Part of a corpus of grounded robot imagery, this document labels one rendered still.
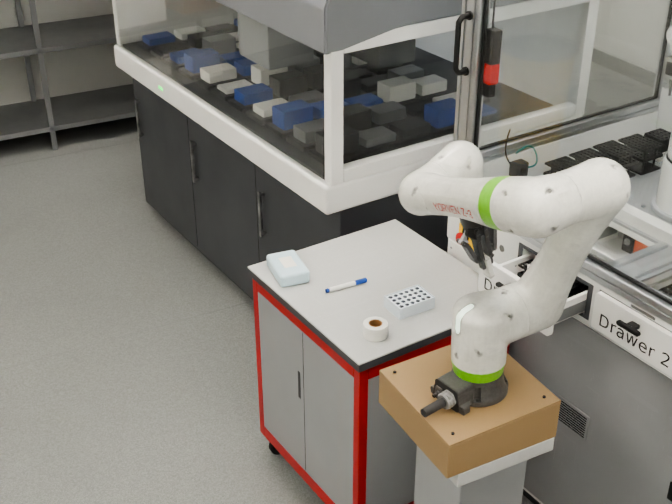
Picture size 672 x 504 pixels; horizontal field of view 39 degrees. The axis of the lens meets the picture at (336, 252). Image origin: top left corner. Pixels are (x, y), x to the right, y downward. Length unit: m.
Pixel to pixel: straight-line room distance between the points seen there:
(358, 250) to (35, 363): 1.55
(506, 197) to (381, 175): 1.41
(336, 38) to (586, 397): 1.30
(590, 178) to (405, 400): 0.72
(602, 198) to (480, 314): 0.40
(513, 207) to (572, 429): 1.19
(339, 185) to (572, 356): 0.96
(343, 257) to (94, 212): 2.32
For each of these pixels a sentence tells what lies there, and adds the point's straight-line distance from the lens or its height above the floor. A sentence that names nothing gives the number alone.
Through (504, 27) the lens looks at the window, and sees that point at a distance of 2.75.
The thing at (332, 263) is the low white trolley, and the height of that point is 0.76.
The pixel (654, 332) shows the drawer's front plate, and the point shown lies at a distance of 2.58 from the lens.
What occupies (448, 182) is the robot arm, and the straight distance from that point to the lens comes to 2.15.
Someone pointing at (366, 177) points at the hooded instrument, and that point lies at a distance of 3.28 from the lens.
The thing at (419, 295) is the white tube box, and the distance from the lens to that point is 2.83.
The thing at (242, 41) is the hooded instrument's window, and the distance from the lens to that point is 3.52.
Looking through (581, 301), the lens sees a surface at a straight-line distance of 2.73.
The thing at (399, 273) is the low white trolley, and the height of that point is 0.76.
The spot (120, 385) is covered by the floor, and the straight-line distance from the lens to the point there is 3.86.
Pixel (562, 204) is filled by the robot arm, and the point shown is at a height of 1.46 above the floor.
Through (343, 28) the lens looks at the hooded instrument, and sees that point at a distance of 3.03.
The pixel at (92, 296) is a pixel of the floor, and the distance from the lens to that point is 4.43.
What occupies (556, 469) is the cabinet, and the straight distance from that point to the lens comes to 3.12.
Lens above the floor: 2.30
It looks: 30 degrees down
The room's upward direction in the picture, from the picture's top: straight up
